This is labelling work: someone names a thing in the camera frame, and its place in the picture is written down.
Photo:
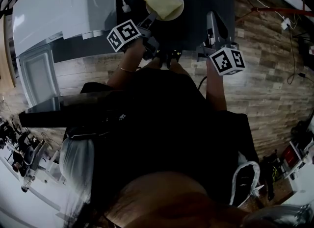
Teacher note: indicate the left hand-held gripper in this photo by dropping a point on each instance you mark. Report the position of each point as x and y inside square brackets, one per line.
[122, 34]

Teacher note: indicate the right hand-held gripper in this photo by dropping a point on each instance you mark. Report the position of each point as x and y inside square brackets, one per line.
[227, 61]

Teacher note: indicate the bread slice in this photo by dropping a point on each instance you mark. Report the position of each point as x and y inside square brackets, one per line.
[163, 1]

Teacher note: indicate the white microwave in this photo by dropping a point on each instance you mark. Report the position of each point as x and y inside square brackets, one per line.
[61, 6]

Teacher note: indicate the person's right forearm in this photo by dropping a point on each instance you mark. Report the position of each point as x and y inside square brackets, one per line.
[216, 89]

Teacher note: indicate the person's left forearm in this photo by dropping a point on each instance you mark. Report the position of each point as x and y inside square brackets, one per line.
[125, 70]

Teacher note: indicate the black shoe with yellow dots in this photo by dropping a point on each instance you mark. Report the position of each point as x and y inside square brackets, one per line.
[160, 54]
[175, 55]

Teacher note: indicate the person's left leg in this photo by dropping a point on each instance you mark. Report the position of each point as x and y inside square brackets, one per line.
[157, 65]

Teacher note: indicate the person's leg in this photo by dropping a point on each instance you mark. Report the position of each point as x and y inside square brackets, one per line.
[157, 65]
[177, 67]

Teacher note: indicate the person's right leg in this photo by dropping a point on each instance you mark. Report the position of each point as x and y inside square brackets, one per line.
[177, 67]

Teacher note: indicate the wooden coat rack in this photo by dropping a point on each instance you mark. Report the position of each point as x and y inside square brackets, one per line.
[282, 10]

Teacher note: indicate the white power strip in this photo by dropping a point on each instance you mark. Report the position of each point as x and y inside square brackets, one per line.
[286, 24]

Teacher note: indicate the person's black and white top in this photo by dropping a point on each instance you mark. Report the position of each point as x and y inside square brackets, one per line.
[159, 136]

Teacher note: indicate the black mounted phone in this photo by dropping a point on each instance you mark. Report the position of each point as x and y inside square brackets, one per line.
[68, 114]

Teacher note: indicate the red panel box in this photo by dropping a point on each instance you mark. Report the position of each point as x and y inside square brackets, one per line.
[289, 154]

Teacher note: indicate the person's face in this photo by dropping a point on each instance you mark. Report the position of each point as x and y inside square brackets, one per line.
[159, 197]

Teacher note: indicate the grey office chair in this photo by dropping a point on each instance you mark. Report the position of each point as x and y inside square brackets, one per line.
[34, 163]

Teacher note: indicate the grey head mount rim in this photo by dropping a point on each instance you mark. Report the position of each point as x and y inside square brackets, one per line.
[277, 216]

